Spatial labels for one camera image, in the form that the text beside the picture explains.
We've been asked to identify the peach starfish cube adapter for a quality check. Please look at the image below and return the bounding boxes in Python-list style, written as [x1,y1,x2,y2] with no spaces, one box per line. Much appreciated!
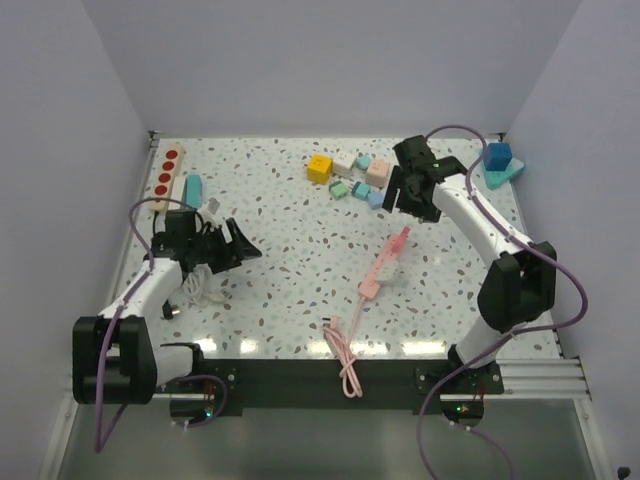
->
[365,159,391,189]

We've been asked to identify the light blue cube plug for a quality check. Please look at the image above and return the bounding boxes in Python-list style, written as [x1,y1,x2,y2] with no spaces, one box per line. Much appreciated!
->
[367,191,385,210]

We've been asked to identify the teal cube plug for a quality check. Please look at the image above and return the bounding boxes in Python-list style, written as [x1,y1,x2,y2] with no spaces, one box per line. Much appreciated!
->
[355,155,372,172]

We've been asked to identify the white pink power strip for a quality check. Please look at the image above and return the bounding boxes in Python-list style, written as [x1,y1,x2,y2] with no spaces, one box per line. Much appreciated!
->
[358,227,411,300]

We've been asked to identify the aluminium front rail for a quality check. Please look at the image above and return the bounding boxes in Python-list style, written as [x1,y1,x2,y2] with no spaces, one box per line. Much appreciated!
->
[149,355,594,401]

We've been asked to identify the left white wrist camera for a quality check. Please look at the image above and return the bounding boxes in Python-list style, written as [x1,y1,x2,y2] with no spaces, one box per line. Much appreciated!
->
[200,197,220,226]

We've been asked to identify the yellow cube plug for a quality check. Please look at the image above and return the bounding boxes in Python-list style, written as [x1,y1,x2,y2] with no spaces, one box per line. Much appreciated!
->
[306,154,333,185]

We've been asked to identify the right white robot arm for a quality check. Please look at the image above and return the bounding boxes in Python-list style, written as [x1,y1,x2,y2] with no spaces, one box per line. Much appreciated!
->
[383,166,557,393]

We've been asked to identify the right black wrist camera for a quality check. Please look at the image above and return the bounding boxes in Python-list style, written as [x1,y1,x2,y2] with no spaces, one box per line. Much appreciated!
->
[393,136,437,170]

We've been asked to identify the white green cube adapter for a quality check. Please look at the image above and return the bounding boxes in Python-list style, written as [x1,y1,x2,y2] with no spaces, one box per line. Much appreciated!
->
[329,181,350,200]

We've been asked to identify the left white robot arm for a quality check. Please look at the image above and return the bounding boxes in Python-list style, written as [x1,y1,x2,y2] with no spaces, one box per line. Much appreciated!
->
[72,209,262,404]

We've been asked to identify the teal power strip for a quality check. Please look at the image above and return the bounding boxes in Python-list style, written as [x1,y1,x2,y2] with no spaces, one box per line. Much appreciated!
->
[482,156,525,190]
[183,174,203,209]

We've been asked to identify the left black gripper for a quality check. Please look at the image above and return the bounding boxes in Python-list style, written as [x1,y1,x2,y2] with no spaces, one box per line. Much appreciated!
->
[188,218,261,274]

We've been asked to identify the white square plug adapter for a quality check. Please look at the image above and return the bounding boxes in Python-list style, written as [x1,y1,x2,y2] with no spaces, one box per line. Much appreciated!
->
[375,259,399,285]

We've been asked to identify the white cartoon cube adapter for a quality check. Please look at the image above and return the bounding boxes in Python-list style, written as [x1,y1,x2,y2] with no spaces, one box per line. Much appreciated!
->
[332,153,355,178]

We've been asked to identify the white cable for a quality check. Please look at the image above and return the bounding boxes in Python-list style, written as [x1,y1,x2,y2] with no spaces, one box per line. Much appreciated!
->
[180,264,233,307]

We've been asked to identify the dark blue cube adapter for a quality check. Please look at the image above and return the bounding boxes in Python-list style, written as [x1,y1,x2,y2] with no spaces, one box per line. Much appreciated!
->
[483,142,513,172]

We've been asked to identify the beige red power strip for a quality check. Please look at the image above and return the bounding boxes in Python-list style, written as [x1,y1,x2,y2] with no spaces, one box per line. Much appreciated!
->
[149,142,185,212]

